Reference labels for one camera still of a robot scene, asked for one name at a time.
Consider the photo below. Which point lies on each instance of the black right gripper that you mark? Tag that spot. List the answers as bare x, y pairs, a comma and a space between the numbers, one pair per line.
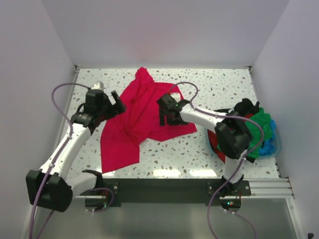
162, 119

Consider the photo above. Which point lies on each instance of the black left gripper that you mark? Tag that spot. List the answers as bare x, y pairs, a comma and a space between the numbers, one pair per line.
115, 109

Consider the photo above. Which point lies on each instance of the pink red t-shirt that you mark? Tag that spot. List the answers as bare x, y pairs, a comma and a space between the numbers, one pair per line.
121, 136

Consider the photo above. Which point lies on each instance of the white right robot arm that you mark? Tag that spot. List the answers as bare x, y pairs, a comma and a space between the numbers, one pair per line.
233, 172

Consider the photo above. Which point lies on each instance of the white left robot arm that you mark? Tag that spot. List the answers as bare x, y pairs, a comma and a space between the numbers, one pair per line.
48, 186

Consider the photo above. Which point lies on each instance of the dark red t-shirt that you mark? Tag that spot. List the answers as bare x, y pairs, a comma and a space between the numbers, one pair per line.
213, 142

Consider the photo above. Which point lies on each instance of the black t-shirt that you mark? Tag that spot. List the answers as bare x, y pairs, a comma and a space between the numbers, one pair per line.
245, 108

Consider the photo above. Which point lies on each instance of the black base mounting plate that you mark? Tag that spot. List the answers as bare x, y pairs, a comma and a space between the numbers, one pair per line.
166, 191

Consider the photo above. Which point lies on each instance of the green t-shirt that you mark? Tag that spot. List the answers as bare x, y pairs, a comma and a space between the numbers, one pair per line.
259, 132

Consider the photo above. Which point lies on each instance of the blue t-shirt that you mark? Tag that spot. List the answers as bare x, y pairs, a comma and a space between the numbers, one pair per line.
269, 147

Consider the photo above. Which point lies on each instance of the blue plastic laundry basket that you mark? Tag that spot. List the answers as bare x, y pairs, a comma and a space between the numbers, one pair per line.
263, 120

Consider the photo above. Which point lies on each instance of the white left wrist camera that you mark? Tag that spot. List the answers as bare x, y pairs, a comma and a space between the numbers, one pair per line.
98, 86

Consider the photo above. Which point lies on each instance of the aluminium frame rail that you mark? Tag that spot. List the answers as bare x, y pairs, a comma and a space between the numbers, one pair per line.
271, 188

